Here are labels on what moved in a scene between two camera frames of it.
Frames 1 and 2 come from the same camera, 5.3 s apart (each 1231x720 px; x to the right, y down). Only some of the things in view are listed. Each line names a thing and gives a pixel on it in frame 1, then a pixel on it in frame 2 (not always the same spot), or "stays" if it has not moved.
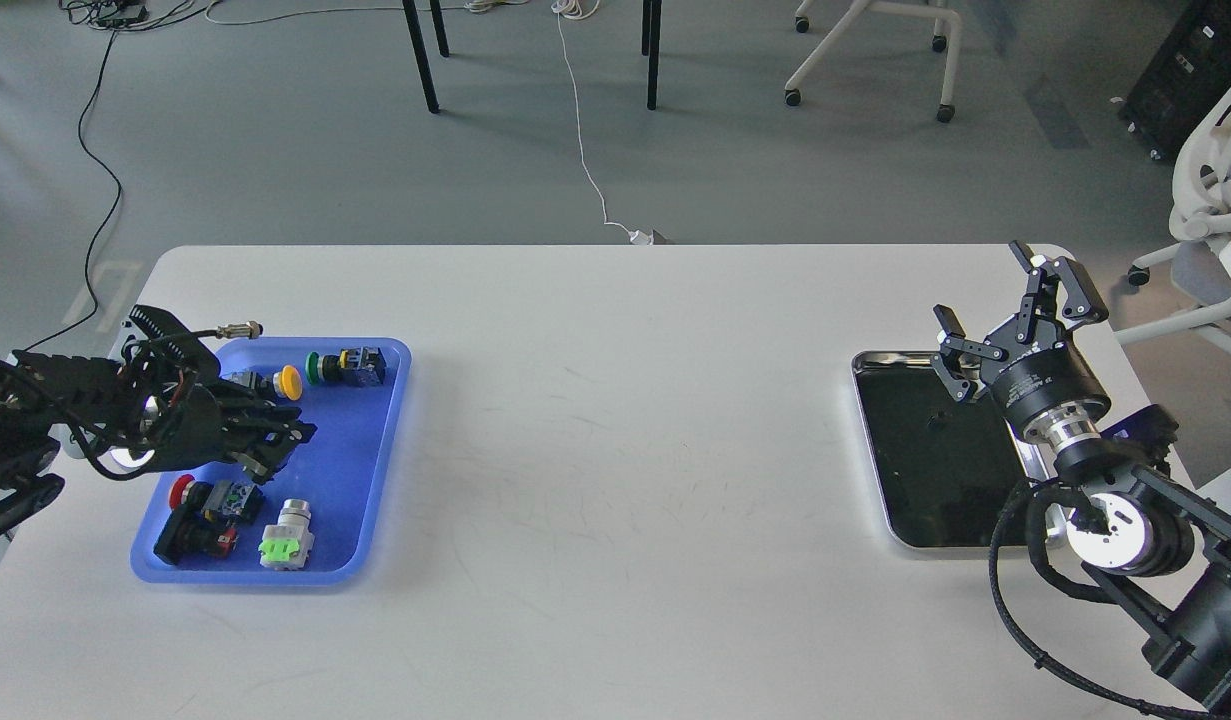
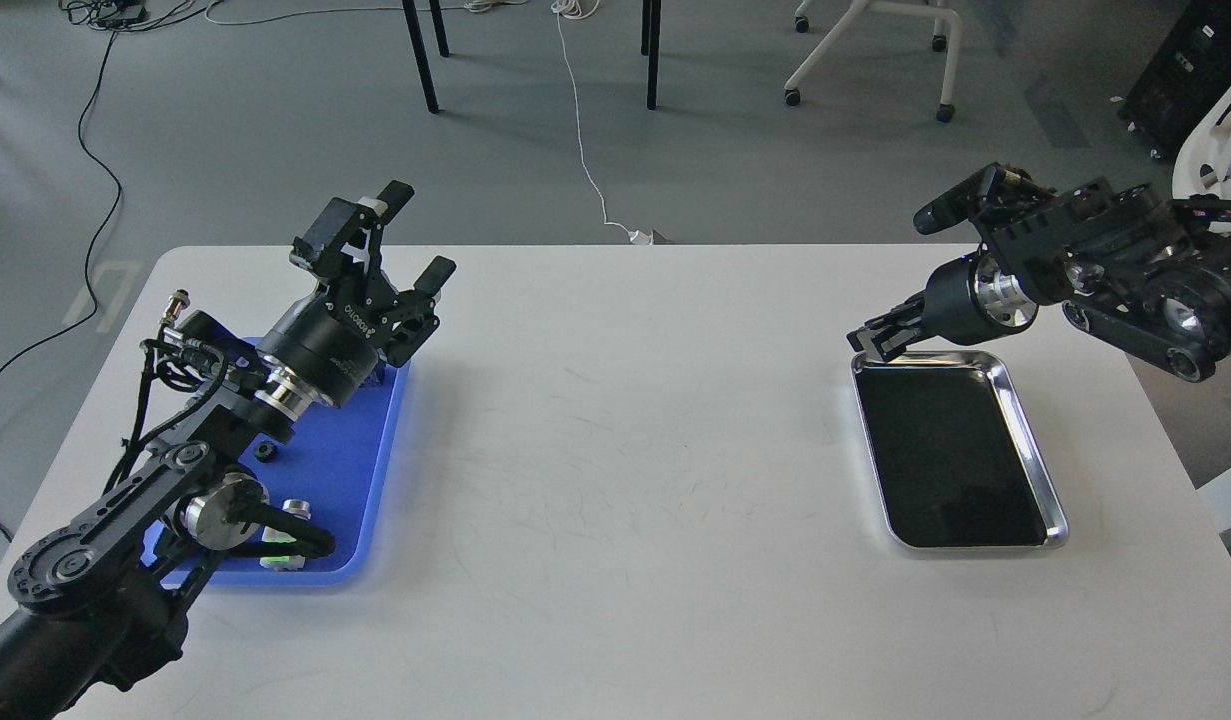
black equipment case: (1206, 46) stays
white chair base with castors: (857, 12) stays
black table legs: (422, 58) stays
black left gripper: (199, 425) -> (331, 345)
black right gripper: (1030, 370) -> (974, 298)
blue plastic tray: (313, 519) stays
